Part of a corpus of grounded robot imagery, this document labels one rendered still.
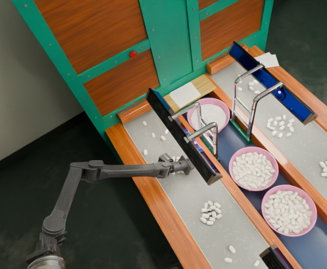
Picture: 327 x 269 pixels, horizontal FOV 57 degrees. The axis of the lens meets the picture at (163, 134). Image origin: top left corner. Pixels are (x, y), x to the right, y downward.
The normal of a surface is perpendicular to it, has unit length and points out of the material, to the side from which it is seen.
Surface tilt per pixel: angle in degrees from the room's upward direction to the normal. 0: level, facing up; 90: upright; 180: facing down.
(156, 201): 0
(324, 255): 0
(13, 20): 90
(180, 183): 0
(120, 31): 90
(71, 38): 90
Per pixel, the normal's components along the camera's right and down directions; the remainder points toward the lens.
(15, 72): 0.53, 0.69
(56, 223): 0.25, -0.83
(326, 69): -0.15, -0.50
